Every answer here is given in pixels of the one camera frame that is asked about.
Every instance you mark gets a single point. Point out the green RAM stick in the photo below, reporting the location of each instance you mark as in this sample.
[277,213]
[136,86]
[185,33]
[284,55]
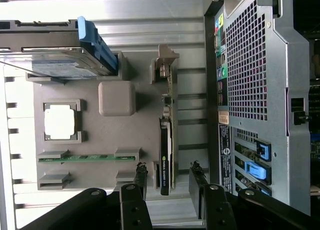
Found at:
[87,157]

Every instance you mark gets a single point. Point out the grey plastic parts rack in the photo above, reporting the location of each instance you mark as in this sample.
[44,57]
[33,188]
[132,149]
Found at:
[112,130]

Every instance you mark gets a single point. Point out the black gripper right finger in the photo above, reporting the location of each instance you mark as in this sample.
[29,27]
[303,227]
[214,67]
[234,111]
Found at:
[217,210]

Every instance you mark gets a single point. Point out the black open PC case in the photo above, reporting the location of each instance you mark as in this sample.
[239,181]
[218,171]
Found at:
[297,72]

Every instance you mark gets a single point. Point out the hard disk with blue caddy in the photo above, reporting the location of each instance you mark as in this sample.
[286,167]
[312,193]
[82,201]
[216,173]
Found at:
[50,40]

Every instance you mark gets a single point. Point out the silver CPU chip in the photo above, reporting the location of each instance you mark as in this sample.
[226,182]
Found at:
[60,121]

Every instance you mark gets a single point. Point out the blue slot retention clip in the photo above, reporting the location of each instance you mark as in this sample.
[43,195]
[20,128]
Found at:
[257,172]
[267,149]
[266,190]

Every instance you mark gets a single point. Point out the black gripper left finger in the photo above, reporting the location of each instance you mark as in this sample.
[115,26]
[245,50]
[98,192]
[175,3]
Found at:
[135,210]

